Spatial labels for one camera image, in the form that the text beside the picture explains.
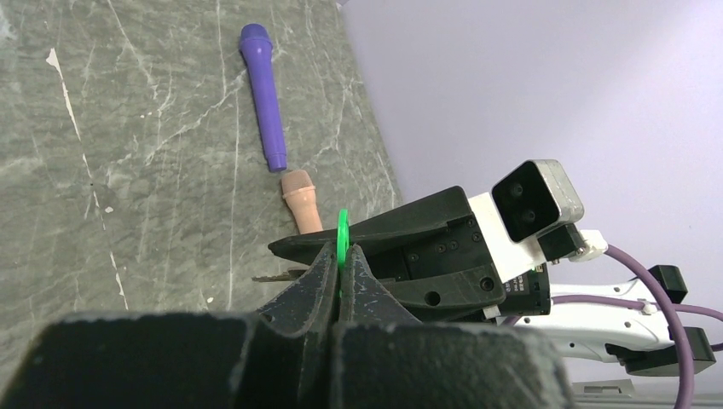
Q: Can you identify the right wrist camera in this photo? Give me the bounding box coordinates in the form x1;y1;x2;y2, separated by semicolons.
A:
491;159;585;243

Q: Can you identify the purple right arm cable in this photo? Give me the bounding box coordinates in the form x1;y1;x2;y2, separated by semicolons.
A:
550;244;723;409

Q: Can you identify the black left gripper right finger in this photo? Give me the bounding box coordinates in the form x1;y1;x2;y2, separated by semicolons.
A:
338;245;421;325

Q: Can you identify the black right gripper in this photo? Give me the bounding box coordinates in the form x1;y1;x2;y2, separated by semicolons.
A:
268;186;551;323

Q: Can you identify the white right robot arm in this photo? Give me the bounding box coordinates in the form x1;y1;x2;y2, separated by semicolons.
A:
350;187;679;377

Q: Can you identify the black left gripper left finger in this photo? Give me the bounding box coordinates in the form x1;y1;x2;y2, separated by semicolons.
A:
257;243;339;337

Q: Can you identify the green key tag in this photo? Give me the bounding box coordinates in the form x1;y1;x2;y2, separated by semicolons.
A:
336;209;350;280

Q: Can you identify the beige toy microphone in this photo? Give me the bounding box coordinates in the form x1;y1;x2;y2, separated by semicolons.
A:
281;170;323;234

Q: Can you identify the purple toy microphone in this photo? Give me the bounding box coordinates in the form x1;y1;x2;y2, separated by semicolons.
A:
239;23;287;173

